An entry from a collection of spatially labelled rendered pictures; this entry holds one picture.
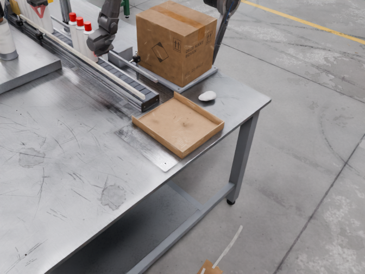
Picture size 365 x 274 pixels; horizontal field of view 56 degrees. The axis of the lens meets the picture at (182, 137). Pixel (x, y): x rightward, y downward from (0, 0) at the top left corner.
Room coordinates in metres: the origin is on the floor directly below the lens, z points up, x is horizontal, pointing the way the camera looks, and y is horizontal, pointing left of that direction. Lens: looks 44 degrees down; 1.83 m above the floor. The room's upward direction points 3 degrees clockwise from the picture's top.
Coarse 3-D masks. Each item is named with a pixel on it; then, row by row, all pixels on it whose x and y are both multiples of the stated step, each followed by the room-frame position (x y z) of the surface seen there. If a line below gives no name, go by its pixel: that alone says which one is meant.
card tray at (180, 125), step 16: (176, 96) 1.30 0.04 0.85; (160, 112) 1.20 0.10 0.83; (176, 112) 1.20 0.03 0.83; (192, 112) 1.21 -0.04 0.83; (208, 112) 1.17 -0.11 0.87; (144, 128) 1.07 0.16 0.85; (160, 128) 1.09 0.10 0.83; (176, 128) 1.09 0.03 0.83; (192, 128) 1.10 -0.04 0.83; (208, 128) 1.11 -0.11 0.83; (176, 144) 1.00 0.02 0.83; (192, 144) 0.97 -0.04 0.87
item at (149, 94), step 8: (40, 32) 1.78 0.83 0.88; (56, 32) 1.79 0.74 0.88; (64, 40) 1.70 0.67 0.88; (64, 48) 1.62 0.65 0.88; (88, 64) 1.48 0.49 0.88; (104, 64) 1.49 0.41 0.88; (112, 72) 1.42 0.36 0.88; (120, 72) 1.42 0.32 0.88; (112, 80) 1.35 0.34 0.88; (128, 80) 1.36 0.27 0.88; (136, 88) 1.30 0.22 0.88; (144, 88) 1.31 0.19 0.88; (136, 96) 1.24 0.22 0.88; (152, 96) 1.25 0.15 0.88
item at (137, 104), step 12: (24, 24) 1.86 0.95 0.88; (60, 48) 1.62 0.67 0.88; (72, 60) 1.54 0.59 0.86; (84, 72) 1.48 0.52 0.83; (96, 72) 1.42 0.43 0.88; (108, 84) 1.35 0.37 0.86; (120, 96) 1.29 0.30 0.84; (132, 96) 1.24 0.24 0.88; (156, 96) 1.26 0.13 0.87; (144, 108) 1.20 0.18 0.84
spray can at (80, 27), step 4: (76, 20) 1.55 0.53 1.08; (80, 20) 1.54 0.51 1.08; (80, 24) 1.54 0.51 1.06; (76, 28) 1.54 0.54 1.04; (80, 28) 1.53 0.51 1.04; (84, 28) 1.54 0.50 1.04; (80, 32) 1.53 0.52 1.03; (80, 36) 1.53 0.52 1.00; (80, 40) 1.53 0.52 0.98; (84, 40) 1.53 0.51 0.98; (80, 44) 1.53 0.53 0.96; (84, 44) 1.53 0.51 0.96; (80, 48) 1.53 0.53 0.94; (84, 48) 1.53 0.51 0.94; (80, 52) 1.54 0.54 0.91; (84, 52) 1.53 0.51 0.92
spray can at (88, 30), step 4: (84, 24) 1.50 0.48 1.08; (88, 24) 1.50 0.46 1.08; (88, 28) 1.50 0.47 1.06; (84, 32) 1.50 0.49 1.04; (88, 32) 1.49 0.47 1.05; (92, 32) 1.50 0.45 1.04; (84, 36) 1.49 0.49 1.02; (88, 48) 1.49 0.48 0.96; (88, 52) 1.49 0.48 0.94; (92, 52) 1.49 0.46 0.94; (88, 56) 1.49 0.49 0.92; (92, 56) 1.49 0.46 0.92; (92, 60) 1.49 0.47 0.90; (96, 60) 1.50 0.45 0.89
